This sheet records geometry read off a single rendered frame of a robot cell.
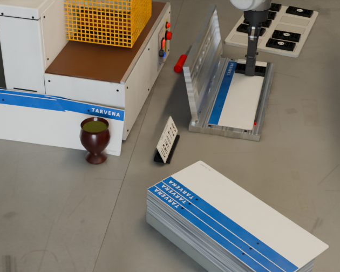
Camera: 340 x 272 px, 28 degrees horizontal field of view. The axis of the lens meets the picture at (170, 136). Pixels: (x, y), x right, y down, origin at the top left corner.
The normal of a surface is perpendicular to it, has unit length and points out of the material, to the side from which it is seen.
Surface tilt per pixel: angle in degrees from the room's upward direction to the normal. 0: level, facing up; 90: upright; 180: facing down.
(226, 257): 90
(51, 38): 90
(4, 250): 0
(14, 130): 63
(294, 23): 0
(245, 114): 0
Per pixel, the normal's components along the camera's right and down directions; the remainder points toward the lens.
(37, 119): -0.16, 0.12
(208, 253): -0.75, 0.36
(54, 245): 0.02, -0.82
